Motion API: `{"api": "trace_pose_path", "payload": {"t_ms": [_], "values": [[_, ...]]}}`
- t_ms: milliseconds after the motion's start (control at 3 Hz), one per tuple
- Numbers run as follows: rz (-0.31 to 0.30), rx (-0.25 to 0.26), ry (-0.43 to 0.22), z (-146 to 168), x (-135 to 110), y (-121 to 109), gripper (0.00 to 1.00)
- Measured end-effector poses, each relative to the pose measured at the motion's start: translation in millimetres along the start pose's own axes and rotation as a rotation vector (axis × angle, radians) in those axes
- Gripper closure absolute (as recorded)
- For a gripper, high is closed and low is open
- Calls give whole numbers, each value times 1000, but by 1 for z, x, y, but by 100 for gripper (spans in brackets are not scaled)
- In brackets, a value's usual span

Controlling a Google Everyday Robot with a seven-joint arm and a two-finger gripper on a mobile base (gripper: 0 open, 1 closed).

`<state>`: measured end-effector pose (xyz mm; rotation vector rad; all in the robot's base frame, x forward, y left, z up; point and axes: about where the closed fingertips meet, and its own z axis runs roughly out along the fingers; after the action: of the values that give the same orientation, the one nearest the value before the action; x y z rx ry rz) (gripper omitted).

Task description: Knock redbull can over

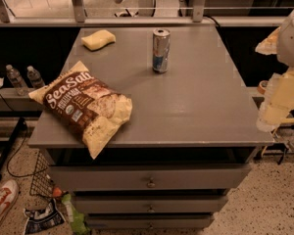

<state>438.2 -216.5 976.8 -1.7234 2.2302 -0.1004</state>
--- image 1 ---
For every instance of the sea salt chips bag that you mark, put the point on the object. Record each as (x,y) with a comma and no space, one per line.
(92,110)

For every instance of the yellow sponge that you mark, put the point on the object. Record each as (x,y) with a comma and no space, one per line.
(98,39)

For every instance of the white orange sneaker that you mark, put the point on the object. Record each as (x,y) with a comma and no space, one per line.
(8,195)

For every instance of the black stand leg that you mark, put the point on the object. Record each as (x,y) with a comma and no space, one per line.
(4,155)

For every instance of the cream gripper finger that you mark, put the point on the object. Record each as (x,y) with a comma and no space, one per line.
(269,45)
(271,115)

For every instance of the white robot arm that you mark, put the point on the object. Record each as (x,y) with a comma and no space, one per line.
(285,44)

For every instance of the roll of tape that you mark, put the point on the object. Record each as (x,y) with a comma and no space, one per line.
(262,86)

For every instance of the metal railing frame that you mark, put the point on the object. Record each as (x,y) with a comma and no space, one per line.
(89,13)

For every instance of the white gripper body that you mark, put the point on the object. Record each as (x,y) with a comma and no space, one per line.
(292,44)

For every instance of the dark crumpled snack bag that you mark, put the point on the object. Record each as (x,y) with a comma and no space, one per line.
(40,220)

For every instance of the left plastic water bottle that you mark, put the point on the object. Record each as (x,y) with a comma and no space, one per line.
(17,80)

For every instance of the black wire basket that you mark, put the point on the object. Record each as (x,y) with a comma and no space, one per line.
(41,183)

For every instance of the grey drawer cabinet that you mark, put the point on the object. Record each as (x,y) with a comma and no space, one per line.
(189,140)

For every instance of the plastic water bottle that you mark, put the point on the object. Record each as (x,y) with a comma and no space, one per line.
(17,80)
(34,77)

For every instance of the silver blue redbull can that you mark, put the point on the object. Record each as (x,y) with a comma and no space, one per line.
(161,48)

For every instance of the right plastic water bottle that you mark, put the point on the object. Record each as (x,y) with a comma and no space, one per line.
(34,77)

